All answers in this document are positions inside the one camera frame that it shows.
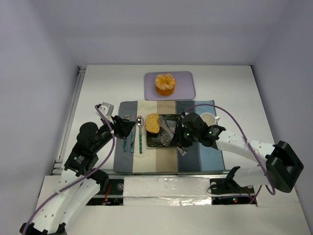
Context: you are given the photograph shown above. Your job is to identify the purple camera cable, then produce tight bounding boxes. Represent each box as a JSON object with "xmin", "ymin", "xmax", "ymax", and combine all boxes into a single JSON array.
[
  {"xmin": 22, "ymin": 105, "xmax": 116, "ymax": 235},
  {"xmin": 180, "ymin": 104, "xmax": 277, "ymax": 204}
]

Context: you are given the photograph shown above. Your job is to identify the striped cloth placemat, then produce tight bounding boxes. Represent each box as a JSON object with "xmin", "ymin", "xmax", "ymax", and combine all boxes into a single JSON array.
[{"xmin": 113, "ymin": 100, "xmax": 225, "ymax": 173}]

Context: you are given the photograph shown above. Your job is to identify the white ceramic mug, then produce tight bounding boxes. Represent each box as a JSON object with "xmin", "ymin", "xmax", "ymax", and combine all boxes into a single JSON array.
[{"xmin": 200, "ymin": 113, "xmax": 220, "ymax": 126}]

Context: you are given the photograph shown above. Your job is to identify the round orange bundt cake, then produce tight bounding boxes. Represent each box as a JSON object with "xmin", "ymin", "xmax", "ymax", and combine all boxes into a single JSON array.
[{"xmin": 155, "ymin": 73, "xmax": 177, "ymax": 96}]

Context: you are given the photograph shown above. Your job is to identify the knife with teal handle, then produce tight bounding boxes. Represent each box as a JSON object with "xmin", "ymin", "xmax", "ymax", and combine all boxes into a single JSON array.
[{"xmin": 130, "ymin": 131, "xmax": 135, "ymax": 153}]

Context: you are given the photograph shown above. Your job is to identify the spoon with teal handle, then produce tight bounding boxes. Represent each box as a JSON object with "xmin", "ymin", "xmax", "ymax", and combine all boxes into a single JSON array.
[{"xmin": 136, "ymin": 116, "xmax": 144, "ymax": 154}]

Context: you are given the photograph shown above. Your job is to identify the silver metal tongs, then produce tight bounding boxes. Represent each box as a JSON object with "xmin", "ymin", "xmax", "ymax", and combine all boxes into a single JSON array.
[{"xmin": 158, "ymin": 116, "xmax": 187, "ymax": 156}]

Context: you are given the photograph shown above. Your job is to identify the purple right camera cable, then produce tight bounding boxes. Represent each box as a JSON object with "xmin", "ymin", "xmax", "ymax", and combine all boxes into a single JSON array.
[{"xmin": 180, "ymin": 104, "xmax": 277, "ymax": 204}]

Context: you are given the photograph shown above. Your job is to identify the fork with teal handle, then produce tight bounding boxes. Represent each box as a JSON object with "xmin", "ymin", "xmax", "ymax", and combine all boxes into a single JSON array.
[{"xmin": 123, "ymin": 115, "xmax": 130, "ymax": 152}]

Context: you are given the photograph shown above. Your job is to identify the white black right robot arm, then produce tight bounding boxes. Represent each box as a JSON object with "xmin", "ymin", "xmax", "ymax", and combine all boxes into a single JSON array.
[{"xmin": 177, "ymin": 113, "xmax": 304, "ymax": 195}]

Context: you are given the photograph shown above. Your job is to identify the lavender plastic tray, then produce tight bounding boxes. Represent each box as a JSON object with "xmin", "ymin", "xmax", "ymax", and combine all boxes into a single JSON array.
[{"xmin": 144, "ymin": 71, "xmax": 196, "ymax": 101}]

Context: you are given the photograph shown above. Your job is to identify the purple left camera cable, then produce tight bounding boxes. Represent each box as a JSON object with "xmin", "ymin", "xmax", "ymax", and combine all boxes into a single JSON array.
[{"xmin": 22, "ymin": 105, "xmax": 116, "ymax": 235}]

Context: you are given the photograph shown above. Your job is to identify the yellow bread slice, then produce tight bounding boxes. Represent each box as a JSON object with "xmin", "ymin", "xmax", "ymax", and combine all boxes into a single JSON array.
[{"xmin": 145, "ymin": 114, "xmax": 160, "ymax": 134}]

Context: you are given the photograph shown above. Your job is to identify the black floral square plate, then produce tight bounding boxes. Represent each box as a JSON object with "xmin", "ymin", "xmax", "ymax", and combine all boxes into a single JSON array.
[{"xmin": 146, "ymin": 114, "xmax": 181, "ymax": 148}]

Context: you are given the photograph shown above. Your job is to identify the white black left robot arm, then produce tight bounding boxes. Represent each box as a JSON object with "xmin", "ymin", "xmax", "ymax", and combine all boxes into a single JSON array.
[{"xmin": 20, "ymin": 116, "xmax": 135, "ymax": 235}]

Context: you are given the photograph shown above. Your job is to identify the aluminium frame rail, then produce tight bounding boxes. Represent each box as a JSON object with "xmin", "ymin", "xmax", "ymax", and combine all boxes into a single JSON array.
[{"xmin": 50, "ymin": 66, "xmax": 87, "ymax": 175}]

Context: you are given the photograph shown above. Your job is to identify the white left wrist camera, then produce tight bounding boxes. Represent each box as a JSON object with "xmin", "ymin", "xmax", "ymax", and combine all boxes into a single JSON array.
[{"xmin": 95, "ymin": 102, "xmax": 114, "ymax": 117}]

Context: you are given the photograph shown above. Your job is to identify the foil covered white panel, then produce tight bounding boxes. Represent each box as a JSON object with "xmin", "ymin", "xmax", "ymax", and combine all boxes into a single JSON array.
[{"xmin": 123, "ymin": 176, "xmax": 212, "ymax": 207}]

